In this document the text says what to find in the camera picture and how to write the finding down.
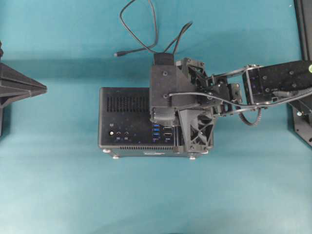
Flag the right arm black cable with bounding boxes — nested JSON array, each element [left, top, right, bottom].
[[168, 89, 312, 127]]

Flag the black mini PC box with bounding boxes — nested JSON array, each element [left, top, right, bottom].
[[98, 87, 215, 161]]

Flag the black aluminium frame rail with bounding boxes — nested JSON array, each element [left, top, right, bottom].
[[294, 0, 312, 60]]

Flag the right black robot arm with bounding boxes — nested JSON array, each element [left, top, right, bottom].
[[149, 58, 312, 156]]

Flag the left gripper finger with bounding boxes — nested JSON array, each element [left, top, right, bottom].
[[0, 62, 47, 92], [0, 87, 47, 108]]

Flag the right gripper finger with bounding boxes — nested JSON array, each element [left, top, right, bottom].
[[150, 107, 176, 127], [174, 109, 216, 154]]

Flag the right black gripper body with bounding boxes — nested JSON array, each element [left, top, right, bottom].
[[175, 58, 242, 116]]

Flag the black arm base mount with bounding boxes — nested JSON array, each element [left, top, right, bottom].
[[289, 95, 312, 147]]

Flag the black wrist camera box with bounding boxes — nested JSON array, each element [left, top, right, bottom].
[[150, 53, 199, 116]]

